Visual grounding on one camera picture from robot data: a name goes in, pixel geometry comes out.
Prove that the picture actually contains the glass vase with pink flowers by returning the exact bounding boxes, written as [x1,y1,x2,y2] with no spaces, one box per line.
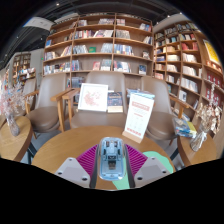
[0,76,29,138]

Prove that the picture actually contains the small distant bookshelf unit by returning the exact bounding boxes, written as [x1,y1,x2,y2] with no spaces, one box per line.
[12,52,36,83]

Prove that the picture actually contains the stack of magazines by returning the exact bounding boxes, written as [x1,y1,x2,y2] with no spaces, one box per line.
[173,116,198,139]

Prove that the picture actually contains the green smiley mouse pad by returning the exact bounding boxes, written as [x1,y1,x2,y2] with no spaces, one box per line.
[112,150,175,191]

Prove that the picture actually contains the white red table sign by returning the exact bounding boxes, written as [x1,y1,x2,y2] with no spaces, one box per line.
[121,92,156,144]

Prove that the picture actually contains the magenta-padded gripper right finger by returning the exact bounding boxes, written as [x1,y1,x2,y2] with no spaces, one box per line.
[123,143,171,189]

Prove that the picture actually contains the white framed picture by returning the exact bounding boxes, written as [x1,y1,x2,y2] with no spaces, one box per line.
[77,82,109,113]

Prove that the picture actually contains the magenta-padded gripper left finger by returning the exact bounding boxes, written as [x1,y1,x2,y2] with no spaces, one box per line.
[54,143,101,190]

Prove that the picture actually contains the curved wooden bookshelf unit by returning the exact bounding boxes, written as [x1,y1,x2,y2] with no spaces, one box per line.
[153,20,224,134]

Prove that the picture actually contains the wide wooden bookshelf unit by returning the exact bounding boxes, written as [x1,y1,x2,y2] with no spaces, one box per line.
[42,13,155,76]

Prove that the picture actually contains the dark book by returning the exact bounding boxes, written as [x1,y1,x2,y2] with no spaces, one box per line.
[107,91,124,114]

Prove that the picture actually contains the transparent computer mouse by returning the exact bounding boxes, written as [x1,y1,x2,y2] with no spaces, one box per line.
[97,136,128,182]

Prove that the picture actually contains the taupe wooden-armed armchair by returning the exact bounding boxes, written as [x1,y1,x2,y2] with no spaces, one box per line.
[24,72,73,134]
[21,78,39,116]
[139,75,189,143]
[63,70,134,129]

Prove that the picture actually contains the white hanging ceiling panel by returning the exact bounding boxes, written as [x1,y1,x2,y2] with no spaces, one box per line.
[23,16,56,32]

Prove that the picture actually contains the glass vase with pale flowers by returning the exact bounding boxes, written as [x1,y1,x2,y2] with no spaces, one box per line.
[189,83,223,153]

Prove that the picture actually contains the light blue book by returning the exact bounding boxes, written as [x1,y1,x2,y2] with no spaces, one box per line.
[126,88,156,101]

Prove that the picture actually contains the round wooden side table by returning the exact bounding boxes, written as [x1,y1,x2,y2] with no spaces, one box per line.
[0,114,34,164]
[176,131,219,168]

